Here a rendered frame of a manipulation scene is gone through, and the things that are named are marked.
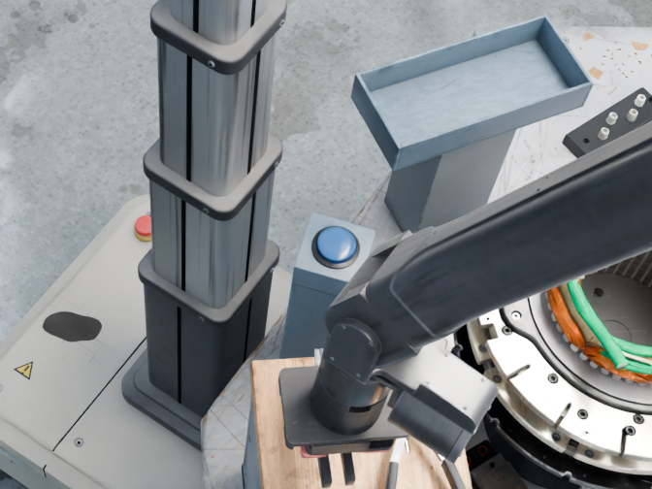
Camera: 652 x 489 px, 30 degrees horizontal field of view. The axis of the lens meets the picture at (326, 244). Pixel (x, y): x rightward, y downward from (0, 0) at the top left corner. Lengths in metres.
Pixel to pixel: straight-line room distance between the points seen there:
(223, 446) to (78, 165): 1.23
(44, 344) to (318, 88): 0.94
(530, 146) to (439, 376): 0.87
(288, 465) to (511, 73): 0.56
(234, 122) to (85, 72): 1.41
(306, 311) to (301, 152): 1.28
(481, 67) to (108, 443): 0.91
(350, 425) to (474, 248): 0.27
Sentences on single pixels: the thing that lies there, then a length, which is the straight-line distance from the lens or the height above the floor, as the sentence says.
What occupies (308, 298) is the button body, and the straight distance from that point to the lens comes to 1.29.
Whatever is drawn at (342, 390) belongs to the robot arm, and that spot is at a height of 1.30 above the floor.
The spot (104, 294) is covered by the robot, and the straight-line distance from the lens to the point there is 2.10.
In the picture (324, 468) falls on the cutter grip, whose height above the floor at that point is 1.14.
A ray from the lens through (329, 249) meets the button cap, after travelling 1.24.
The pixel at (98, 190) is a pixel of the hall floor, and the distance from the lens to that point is 2.52.
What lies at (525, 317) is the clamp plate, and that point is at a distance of 1.18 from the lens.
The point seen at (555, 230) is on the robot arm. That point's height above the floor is 1.56.
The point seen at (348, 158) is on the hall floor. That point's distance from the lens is 2.58.
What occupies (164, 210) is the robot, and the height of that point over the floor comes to 0.84.
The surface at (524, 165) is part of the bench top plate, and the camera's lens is 1.67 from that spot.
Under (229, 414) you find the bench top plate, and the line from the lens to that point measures 1.44.
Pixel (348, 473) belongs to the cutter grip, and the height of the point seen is 1.14.
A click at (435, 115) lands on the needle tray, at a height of 1.02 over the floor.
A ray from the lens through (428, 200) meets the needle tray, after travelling 1.47.
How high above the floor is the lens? 2.11
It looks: 59 degrees down
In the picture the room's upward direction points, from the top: 11 degrees clockwise
